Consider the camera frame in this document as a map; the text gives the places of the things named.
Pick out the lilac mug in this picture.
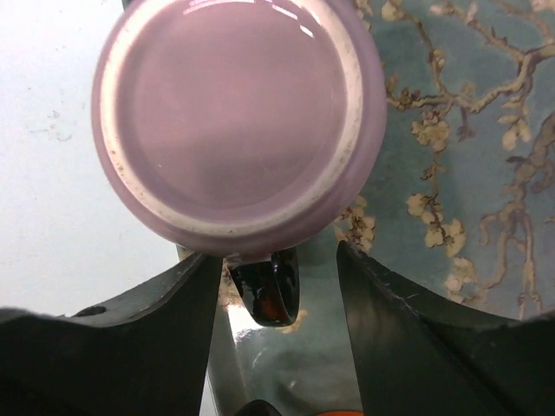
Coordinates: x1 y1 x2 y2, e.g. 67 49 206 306
91 1 387 327

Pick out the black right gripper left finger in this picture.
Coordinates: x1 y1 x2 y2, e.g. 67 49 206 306
1 254 221 415

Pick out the floral patterned serving tray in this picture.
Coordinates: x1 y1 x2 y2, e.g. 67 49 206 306
201 1 554 415

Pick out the orange mug black handle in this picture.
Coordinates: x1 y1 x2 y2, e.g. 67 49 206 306
234 400 364 416

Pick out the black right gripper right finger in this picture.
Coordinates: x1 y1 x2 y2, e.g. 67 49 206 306
336 242 554 415

